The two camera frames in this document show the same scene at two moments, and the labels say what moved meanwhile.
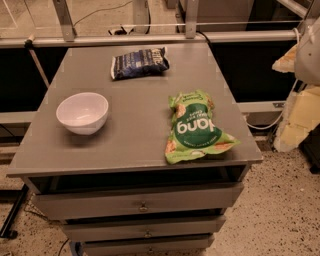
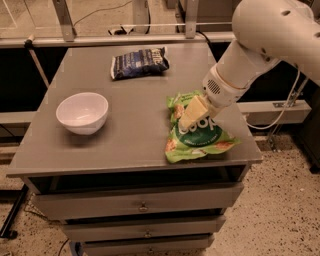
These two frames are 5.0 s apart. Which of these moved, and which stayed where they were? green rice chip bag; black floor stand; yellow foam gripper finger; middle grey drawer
Moved: yellow foam gripper finger
Stayed: black floor stand; middle grey drawer; green rice chip bag
